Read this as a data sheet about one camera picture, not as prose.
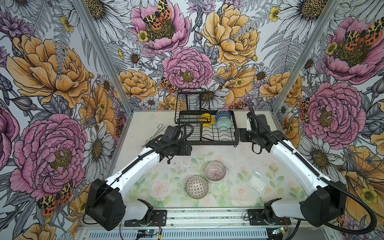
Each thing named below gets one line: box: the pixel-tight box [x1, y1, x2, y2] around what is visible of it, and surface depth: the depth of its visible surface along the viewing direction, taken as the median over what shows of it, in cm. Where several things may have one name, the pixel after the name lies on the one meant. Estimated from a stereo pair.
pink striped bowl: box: [204, 161, 227, 183], surface depth 87 cm
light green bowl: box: [216, 116, 233, 131], surface depth 111 cm
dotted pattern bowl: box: [185, 175, 209, 199], surface depth 84 cm
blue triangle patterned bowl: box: [215, 109, 232, 121], surface depth 117 cm
